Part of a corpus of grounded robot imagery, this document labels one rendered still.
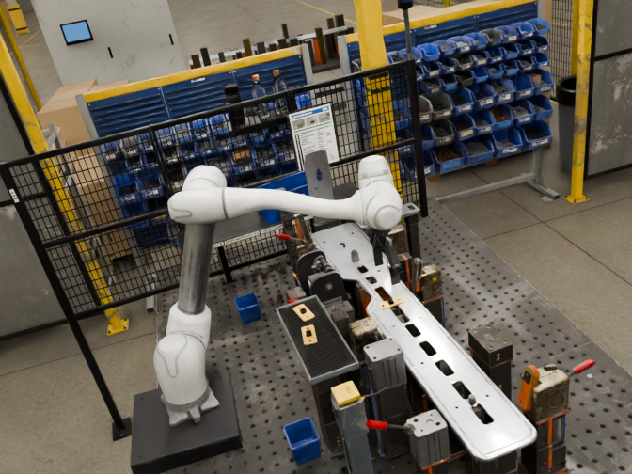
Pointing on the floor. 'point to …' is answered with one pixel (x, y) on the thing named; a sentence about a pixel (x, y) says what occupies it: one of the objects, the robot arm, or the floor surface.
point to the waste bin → (565, 89)
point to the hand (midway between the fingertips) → (387, 271)
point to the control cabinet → (109, 39)
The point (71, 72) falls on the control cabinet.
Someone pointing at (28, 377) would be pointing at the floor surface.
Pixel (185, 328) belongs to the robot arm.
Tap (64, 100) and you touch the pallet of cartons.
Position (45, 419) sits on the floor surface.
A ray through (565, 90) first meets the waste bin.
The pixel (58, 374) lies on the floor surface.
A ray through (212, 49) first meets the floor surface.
